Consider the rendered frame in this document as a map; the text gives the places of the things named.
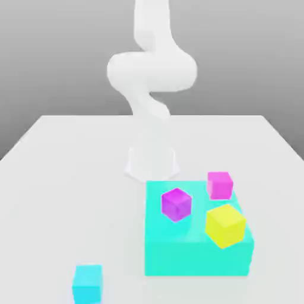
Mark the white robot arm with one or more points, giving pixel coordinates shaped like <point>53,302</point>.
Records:
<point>152,71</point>

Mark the small purple cube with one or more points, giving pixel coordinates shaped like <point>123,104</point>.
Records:
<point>176,204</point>

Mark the small pink cube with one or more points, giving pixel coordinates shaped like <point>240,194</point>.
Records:
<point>220,185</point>

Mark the small yellow cube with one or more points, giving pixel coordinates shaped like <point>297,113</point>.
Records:
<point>225,225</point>

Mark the small cyan cube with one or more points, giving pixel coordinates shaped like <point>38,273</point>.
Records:
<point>87,285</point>

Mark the large turquoise box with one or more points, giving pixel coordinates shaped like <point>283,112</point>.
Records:
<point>180,256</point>

